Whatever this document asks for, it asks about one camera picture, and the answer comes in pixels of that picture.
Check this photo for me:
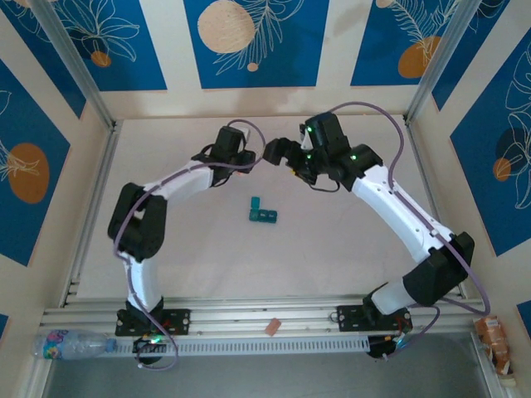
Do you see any teal weekly pill organizer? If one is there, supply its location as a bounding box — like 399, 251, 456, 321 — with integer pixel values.
248, 195, 278, 226

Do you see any clear plastic water bottle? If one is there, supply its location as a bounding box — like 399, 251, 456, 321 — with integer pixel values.
32, 329, 118, 361

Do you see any orange snack packet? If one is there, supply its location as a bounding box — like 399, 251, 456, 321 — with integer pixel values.
474, 315, 513, 376

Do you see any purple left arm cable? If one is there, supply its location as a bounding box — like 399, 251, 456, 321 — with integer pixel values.
112, 119, 266, 371

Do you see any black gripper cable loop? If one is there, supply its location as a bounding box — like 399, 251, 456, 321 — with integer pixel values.
309, 177, 339, 193

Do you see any aluminium side rail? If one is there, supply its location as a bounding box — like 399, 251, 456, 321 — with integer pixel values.
61, 122, 122, 308
404, 118, 468, 299

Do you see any aluminium frame post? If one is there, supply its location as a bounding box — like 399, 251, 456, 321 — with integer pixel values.
31, 0, 118, 130
404, 0, 486, 125

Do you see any aluminium front frame beam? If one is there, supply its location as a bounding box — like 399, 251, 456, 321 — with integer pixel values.
41, 294, 486, 332

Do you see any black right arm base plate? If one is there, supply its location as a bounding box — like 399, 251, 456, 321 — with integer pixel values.
335, 303, 414, 332

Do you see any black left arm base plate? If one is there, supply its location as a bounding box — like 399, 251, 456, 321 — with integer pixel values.
114, 308, 192, 337

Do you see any grey slotted cable duct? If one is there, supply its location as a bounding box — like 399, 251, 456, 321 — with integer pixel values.
105, 335, 371, 357

